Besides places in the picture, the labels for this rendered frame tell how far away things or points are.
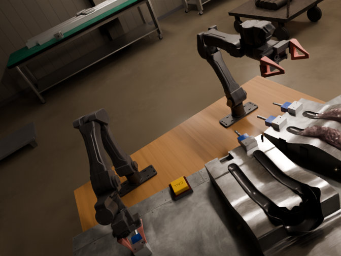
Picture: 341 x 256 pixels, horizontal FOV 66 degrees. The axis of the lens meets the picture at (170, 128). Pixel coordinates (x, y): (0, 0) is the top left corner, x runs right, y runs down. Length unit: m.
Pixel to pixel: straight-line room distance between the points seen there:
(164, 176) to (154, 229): 0.26
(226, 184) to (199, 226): 0.18
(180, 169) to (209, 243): 0.37
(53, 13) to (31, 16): 0.39
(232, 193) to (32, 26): 5.47
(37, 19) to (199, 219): 5.41
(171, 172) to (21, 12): 5.16
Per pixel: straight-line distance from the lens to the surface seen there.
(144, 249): 1.00
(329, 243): 0.88
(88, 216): 1.29
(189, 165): 1.21
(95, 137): 0.94
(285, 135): 1.14
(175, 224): 1.05
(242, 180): 0.98
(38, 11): 5.99
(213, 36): 1.16
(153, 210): 1.12
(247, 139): 1.06
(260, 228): 0.82
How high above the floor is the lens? 1.65
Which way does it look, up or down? 36 degrees down
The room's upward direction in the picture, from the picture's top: 25 degrees counter-clockwise
